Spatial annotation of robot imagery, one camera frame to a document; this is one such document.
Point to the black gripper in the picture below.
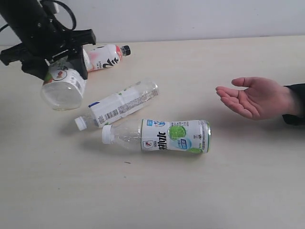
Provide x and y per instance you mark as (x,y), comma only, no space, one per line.
(44,38)

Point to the clear bottle floral label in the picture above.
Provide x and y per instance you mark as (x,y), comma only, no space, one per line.
(63,86)

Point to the pink peach drink bottle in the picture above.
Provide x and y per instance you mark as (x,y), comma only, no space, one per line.
(105,56)

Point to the clear bottle white label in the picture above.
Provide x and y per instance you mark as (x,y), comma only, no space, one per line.
(118,105)

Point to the clear bottle lime label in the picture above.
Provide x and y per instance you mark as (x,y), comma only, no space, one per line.
(191,136)

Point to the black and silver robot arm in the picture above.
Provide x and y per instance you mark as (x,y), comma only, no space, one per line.
(35,8)

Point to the black sleeved forearm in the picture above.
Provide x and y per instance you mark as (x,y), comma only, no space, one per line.
(295,112)

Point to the open bare human hand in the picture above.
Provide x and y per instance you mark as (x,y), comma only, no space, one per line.
(260,100)

